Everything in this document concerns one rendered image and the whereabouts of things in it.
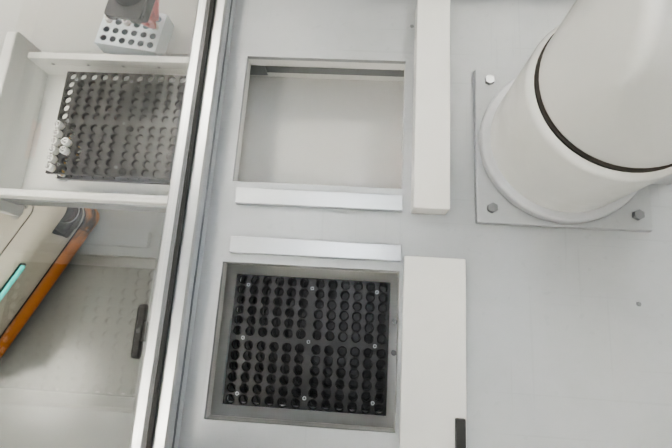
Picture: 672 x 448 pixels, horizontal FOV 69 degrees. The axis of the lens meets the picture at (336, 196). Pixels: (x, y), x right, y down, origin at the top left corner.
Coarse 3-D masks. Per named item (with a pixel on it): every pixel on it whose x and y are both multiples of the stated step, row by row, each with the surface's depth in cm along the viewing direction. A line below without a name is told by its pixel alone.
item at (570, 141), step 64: (576, 0) 46; (640, 0) 35; (576, 64) 43; (640, 64) 36; (512, 128) 57; (576, 128) 47; (640, 128) 42; (512, 192) 64; (576, 192) 56; (640, 192) 65
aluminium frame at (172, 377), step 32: (224, 0) 72; (224, 32) 72; (224, 64) 72; (192, 160) 66; (192, 192) 65; (192, 224) 64; (192, 256) 63; (192, 288) 63; (192, 320) 64; (160, 384) 58; (160, 416) 58
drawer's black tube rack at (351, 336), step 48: (240, 288) 73; (288, 288) 70; (336, 288) 70; (384, 288) 73; (288, 336) 71; (336, 336) 68; (384, 336) 68; (240, 384) 67; (288, 384) 66; (336, 384) 69; (384, 384) 66
